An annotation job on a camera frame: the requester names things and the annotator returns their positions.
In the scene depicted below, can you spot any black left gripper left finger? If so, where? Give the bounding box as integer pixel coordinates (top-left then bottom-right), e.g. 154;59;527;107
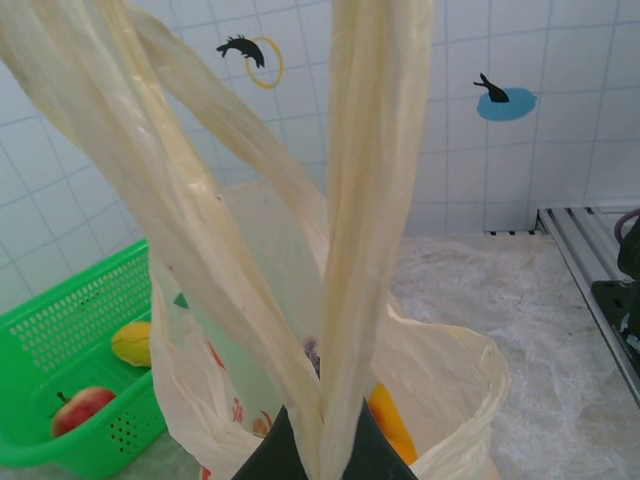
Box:
232;404;314;480

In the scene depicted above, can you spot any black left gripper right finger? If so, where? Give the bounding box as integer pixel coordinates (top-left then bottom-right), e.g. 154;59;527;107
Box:
344;394;419;480

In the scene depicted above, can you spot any large yellow fake banana bunch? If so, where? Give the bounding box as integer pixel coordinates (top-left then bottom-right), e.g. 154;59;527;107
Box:
368;382;419;466

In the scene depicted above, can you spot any cream plastic bag orange print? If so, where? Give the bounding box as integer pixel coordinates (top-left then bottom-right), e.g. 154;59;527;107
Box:
0;0;511;480

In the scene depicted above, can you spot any yellow fake mango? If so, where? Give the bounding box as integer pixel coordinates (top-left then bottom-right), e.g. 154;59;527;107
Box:
110;321;153;369

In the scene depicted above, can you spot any red fake apple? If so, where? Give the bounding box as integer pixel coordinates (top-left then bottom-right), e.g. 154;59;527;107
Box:
51;385;117;439

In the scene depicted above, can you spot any crumpled clear plastic table cover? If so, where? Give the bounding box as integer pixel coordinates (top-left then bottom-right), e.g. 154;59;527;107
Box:
114;233;640;480

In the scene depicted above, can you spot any green plastic basket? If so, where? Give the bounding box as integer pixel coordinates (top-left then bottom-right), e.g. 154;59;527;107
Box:
0;238;169;479

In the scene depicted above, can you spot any dolphin sticker on blue patch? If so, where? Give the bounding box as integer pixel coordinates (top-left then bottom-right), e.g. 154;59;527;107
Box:
473;72;539;123

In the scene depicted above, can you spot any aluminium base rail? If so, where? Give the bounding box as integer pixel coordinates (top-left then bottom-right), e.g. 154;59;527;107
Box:
537;205;640;414

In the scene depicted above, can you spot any dolphin sticker with yellow ring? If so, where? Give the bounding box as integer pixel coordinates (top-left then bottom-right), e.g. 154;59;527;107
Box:
215;33;285;91

